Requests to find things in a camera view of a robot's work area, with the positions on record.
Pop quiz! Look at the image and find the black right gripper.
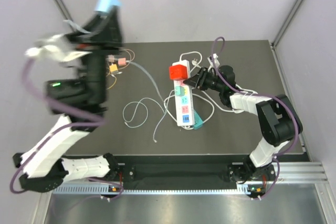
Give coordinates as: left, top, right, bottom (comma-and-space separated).
184, 67, 224, 93

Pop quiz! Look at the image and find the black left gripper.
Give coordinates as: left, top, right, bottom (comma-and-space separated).
66, 6, 126, 105

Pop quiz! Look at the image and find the green USB charger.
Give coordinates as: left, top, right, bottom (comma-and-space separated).
174, 86, 185, 97

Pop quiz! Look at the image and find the red cube socket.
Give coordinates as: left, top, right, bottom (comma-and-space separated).
169, 64, 188, 81

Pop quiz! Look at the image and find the white power strip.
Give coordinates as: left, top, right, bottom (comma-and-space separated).
172, 60, 195, 127

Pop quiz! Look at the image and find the blue USB charger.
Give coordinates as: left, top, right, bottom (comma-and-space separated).
94, 0, 121, 14

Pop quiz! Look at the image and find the yellow USB charger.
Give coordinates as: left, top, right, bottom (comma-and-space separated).
109, 64, 119, 74

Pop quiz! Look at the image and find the pink USB cable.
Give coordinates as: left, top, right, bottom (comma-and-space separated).
120, 48, 136, 65

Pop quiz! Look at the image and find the teal power strip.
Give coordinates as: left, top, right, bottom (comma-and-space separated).
193, 111, 204, 130

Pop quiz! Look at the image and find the yellow USB cable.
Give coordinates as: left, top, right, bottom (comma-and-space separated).
106, 71, 122, 91

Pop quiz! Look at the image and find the light blue USB cable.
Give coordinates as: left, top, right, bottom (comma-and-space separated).
128, 61, 169, 143

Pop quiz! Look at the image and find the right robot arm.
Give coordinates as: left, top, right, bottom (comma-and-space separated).
183, 66, 303, 180

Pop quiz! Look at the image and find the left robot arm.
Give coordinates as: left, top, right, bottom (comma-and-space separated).
13, 6, 123, 193

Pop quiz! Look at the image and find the white power strip cable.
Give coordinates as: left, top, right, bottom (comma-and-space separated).
178, 50, 208, 72

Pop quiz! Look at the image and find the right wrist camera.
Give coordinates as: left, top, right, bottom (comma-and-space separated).
207, 54, 220, 69

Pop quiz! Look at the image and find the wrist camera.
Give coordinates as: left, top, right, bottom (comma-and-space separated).
25, 34, 92, 62
207, 54, 220, 69

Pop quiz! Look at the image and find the white teal strip cable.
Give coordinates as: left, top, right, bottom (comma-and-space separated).
164, 87, 253, 131

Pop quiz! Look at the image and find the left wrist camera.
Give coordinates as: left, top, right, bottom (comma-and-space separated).
25, 34, 92, 62

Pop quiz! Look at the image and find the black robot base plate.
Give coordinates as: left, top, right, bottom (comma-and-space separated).
88, 154, 281, 186

